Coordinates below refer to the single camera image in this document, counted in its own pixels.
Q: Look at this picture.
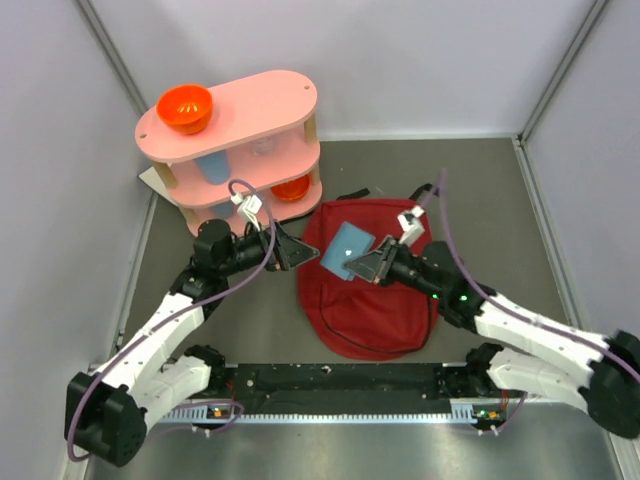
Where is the blue plastic cup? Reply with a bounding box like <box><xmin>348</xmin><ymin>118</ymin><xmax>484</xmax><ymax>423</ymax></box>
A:
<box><xmin>195</xmin><ymin>150</ymin><xmax>231</xmax><ymax>185</ymax></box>

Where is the orange bowl on top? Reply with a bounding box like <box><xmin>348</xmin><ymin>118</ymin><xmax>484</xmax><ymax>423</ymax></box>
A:
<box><xmin>155</xmin><ymin>84</ymin><xmax>214</xmax><ymax>135</ymax></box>

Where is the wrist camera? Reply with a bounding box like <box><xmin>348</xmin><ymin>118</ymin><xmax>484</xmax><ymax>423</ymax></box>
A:
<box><xmin>231</xmin><ymin>193</ymin><xmax>263</xmax><ymax>230</ymax></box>
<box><xmin>397</xmin><ymin>205</ymin><xmax>425</xmax><ymax>247</ymax></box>

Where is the purple cable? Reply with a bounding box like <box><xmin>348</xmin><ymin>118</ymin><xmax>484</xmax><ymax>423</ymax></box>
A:
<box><xmin>66</xmin><ymin>178</ymin><xmax>277</xmax><ymax>462</ymax></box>
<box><xmin>417</xmin><ymin>168</ymin><xmax>640</xmax><ymax>436</ymax></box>

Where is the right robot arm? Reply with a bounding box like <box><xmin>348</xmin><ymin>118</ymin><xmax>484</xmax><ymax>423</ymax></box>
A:
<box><xmin>344</xmin><ymin>237</ymin><xmax>639</xmax><ymax>440</ymax></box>

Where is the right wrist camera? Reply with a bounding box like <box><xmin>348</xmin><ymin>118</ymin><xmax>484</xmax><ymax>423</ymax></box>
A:
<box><xmin>397</xmin><ymin>205</ymin><xmax>425</xmax><ymax>247</ymax></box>

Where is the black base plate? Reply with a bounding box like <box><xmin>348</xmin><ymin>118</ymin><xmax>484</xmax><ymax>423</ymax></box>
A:
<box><xmin>197</xmin><ymin>363</ymin><xmax>501</xmax><ymax>416</ymax></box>

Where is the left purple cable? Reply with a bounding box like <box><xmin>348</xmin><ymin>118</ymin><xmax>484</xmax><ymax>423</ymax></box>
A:
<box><xmin>66</xmin><ymin>178</ymin><xmax>277</xmax><ymax>462</ymax></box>

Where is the white paper sheet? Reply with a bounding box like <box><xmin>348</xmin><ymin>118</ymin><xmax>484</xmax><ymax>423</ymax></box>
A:
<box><xmin>138</xmin><ymin>167</ymin><xmax>173</xmax><ymax>203</ymax></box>

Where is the red backpack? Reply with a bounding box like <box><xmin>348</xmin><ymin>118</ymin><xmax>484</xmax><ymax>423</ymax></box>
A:
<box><xmin>297</xmin><ymin>184</ymin><xmax>439</xmax><ymax>361</ymax></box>

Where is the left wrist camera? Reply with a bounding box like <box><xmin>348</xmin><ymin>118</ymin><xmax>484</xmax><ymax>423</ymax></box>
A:
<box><xmin>231</xmin><ymin>193</ymin><xmax>263</xmax><ymax>230</ymax></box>

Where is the orange bowl lower shelf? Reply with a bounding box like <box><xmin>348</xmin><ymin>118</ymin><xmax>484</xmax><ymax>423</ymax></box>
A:
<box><xmin>270</xmin><ymin>174</ymin><xmax>311</xmax><ymax>202</ymax></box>

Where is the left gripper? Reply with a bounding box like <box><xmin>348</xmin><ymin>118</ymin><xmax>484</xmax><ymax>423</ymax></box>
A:
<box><xmin>219</xmin><ymin>219</ymin><xmax>319</xmax><ymax>277</ymax></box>

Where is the white slotted cable duct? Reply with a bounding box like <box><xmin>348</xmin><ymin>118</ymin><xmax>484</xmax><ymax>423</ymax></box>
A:
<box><xmin>159</xmin><ymin>397</ymin><xmax>481</xmax><ymax>425</ymax></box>

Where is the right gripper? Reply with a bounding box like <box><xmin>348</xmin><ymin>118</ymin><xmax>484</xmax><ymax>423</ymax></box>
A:
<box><xmin>345</xmin><ymin>235</ymin><xmax>445</xmax><ymax>301</ymax></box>

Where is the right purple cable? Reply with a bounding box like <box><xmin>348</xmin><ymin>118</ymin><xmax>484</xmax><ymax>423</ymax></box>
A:
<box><xmin>417</xmin><ymin>168</ymin><xmax>640</xmax><ymax>436</ymax></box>

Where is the pink three-tier wooden shelf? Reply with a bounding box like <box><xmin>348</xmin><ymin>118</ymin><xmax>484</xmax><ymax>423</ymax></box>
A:
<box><xmin>135</xmin><ymin>70</ymin><xmax>323</xmax><ymax>233</ymax></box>

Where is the clear plastic cup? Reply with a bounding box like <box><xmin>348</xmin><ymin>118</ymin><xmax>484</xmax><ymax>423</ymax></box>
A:
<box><xmin>252</xmin><ymin>136</ymin><xmax>277</xmax><ymax>156</ymax></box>

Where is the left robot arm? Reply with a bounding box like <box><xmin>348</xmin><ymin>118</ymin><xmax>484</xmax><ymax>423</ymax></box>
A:
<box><xmin>64</xmin><ymin>219</ymin><xmax>319</xmax><ymax>467</ymax></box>

